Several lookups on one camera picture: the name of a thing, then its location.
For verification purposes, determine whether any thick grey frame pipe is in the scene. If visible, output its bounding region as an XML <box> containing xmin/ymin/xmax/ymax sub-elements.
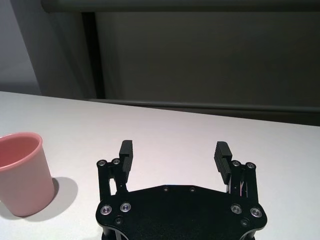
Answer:
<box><xmin>41</xmin><ymin>0</ymin><xmax>320</xmax><ymax>12</ymax></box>

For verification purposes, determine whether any dark grey backdrop panel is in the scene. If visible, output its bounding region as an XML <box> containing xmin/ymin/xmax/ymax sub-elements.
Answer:
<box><xmin>94</xmin><ymin>10</ymin><xmax>320</xmax><ymax>108</ymax></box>

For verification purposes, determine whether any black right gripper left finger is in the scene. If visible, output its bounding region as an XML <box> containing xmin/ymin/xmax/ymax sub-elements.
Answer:
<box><xmin>96</xmin><ymin>139</ymin><xmax>135</xmax><ymax>204</ymax></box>

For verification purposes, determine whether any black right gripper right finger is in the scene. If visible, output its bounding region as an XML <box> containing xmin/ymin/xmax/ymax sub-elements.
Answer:
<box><xmin>213</xmin><ymin>141</ymin><xmax>258</xmax><ymax>204</ymax></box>

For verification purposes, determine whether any grey frame post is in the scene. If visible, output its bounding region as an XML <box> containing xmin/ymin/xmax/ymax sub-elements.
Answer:
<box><xmin>11</xmin><ymin>0</ymin><xmax>97</xmax><ymax>99</ymax></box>

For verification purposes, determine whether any pink plastic cup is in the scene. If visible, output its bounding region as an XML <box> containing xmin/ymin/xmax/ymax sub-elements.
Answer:
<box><xmin>0</xmin><ymin>132</ymin><xmax>56</xmax><ymax>217</ymax></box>

